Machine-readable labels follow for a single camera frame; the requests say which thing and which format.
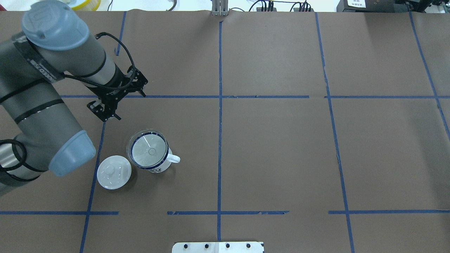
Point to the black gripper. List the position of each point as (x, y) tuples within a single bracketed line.
[(120, 83)]

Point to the clear glass funnel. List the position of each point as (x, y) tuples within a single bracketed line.
[(147, 149)]

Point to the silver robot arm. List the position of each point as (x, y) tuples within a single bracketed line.
[(54, 44)]

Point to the white enamel mug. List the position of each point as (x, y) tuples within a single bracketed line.
[(158, 165)]

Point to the white ceramic lid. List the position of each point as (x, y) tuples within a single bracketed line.
[(114, 172)]

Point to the yellow tape roll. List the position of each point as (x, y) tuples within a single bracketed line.
[(84, 5)]

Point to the black box with label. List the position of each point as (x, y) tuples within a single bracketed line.
[(370, 6)]

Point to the aluminium frame post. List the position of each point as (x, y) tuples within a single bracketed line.
[(220, 8)]

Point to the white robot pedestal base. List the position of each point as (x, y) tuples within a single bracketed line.
[(219, 247)]

